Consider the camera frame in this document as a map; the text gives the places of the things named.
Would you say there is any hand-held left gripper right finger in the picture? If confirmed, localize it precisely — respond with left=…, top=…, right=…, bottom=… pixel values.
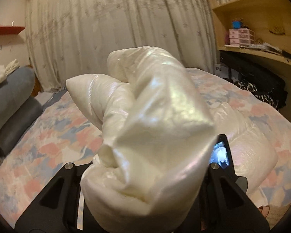
left=200, top=163, right=278, bottom=233

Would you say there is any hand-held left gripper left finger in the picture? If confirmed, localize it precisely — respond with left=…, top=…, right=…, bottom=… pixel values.
left=15, top=161, right=94, bottom=233

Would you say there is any white puffer jacket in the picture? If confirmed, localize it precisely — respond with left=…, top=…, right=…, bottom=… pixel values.
left=66, top=46, right=279, bottom=233

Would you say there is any floral bedspread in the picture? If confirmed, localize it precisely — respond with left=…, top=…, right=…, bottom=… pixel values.
left=0, top=68, right=291, bottom=226

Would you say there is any black and white patterned cloth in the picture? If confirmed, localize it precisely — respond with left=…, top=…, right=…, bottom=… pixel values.
left=238, top=80, right=277, bottom=107

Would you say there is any brown wooden furniture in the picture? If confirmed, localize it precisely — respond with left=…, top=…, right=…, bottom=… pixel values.
left=30, top=74, right=43, bottom=97

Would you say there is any blue-grey cushion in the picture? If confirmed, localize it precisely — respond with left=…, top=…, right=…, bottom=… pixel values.
left=0, top=67, right=36, bottom=131

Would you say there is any white printed box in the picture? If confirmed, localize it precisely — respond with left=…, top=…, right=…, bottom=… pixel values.
left=215, top=64, right=230, bottom=78

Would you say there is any black bag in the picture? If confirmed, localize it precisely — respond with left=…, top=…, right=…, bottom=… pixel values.
left=219, top=51, right=288, bottom=110

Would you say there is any white folded cloth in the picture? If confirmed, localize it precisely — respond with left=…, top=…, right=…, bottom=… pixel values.
left=0, top=59, right=21, bottom=94

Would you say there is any white keyboard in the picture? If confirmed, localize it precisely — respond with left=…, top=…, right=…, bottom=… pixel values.
left=249, top=42, right=282, bottom=54

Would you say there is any pink drawer organizer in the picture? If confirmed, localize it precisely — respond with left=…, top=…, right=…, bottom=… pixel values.
left=229, top=29, right=255, bottom=46

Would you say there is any cream patterned curtain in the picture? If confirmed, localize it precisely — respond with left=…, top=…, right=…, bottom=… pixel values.
left=24, top=0, right=217, bottom=93

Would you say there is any wooden shelf unit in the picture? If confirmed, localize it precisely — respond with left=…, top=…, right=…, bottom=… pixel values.
left=200, top=0, right=291, bottom=83

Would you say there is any red wall shelf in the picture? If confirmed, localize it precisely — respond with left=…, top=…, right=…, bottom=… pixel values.
left=0, top=25, right=26, bottom=37

